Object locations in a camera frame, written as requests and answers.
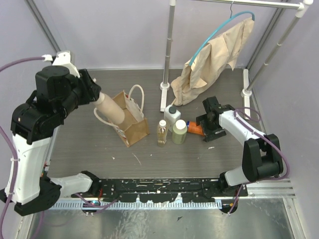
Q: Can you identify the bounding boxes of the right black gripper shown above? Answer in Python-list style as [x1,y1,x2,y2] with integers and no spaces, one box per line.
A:
[197,114,227,142]

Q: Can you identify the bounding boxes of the white bottle dark cap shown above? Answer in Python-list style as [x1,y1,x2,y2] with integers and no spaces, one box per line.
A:
[164,105,181,132]

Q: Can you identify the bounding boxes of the aluminium frame post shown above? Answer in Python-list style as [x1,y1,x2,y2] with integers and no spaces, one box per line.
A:
[24,0,62,55]

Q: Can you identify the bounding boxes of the watermelon print canvas bag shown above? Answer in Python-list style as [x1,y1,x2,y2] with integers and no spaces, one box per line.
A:
[98,84,150,147]

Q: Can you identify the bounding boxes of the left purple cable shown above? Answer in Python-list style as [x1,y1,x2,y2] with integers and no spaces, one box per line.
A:
[0,56,118,239]

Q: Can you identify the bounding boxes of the clear bottle white cap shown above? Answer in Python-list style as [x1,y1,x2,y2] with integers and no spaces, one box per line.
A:
[157,119,168,146]

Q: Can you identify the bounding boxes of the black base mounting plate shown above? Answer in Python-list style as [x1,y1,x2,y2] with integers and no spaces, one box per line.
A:
[80,178,239,203]

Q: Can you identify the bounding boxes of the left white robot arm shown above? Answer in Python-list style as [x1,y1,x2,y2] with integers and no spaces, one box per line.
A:
[0,65,101,216]

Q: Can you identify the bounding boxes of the beige shirt on hanger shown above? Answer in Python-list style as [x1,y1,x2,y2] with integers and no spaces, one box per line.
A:
[170,18,254,106]

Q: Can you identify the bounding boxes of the teal clothes hanger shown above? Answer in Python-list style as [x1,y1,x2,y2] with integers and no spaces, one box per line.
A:
[188,11,255,66]

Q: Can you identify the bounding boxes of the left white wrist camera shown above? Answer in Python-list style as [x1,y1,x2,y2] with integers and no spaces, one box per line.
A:
[41,50,80,78]

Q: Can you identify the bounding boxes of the olive green lotion bottle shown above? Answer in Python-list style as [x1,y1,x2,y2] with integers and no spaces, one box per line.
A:
[172,119,187,144]

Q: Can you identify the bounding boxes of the metal clothes rack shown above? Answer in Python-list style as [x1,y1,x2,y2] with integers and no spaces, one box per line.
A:
[160,0,313,116]

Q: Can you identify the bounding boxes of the orange bottle blue pump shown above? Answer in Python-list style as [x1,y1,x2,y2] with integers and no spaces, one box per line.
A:
[186,121,205,136]

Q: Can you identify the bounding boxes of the beige bottle round cap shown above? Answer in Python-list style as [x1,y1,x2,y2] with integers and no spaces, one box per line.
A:
[93,92,125,127]

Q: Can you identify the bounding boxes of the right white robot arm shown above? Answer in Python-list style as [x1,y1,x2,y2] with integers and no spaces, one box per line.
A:
[196,97,284,196]

